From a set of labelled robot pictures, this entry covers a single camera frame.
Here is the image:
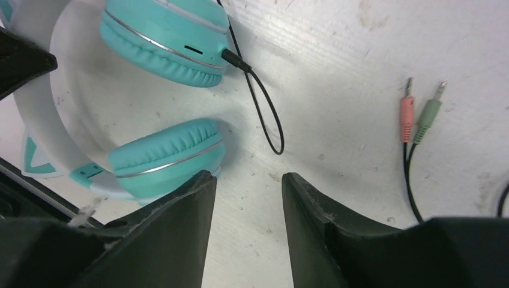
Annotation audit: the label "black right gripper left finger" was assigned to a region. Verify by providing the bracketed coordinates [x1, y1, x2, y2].
[1, 172, 217, 287]

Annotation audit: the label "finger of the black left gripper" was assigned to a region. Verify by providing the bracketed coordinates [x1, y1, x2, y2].
[1, 28, 58, 99]

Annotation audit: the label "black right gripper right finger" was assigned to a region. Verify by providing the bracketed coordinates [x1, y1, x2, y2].
[282, 172, 508, 287]

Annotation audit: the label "black cable pink green plugs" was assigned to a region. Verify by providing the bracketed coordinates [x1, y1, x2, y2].
[399, 77, 509, 224]

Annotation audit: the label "teal cat ear headphones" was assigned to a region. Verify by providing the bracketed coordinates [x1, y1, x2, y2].
[1, 1, 229, 205]

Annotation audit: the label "thin black earbud cable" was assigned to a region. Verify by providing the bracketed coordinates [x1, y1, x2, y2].
[215, 0, 286, 156]

